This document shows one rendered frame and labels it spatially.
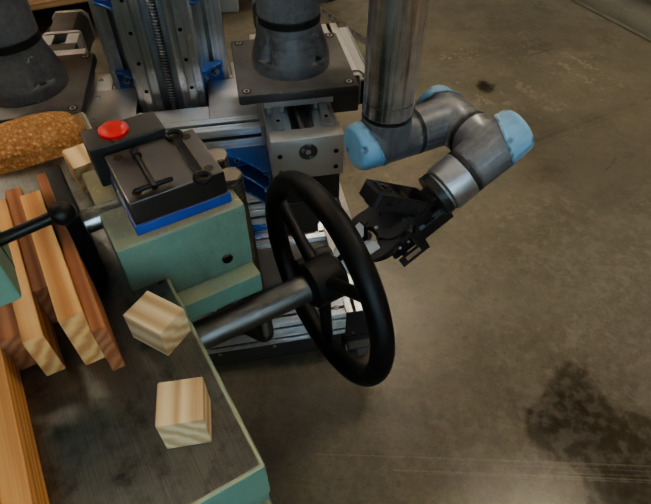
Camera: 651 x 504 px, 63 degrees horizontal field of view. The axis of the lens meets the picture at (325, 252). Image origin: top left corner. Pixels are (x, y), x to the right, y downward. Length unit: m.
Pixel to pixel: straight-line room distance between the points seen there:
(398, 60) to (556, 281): 1.28
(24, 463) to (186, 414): 0.12
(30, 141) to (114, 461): 0.45
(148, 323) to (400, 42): 0.46
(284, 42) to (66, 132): 0.43
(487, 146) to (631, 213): 1.47
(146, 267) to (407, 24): 0.42
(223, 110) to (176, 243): 0.63
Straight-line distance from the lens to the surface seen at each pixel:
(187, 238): 0.56
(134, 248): 0.54
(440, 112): 0.86
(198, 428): 0.45
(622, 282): 1.98
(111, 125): 0.59
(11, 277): 0.47
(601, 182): 2.34
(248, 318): 0.63
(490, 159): 0.81
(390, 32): 0.72
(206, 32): 1.24
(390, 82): 0.75
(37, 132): 0.80
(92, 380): 0.53
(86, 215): 0.59
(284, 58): 1.03
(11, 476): 0.47
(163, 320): 0.50
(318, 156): 1.00
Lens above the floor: 1.33
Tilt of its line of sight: 47 degrees down
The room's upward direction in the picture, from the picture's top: straight up
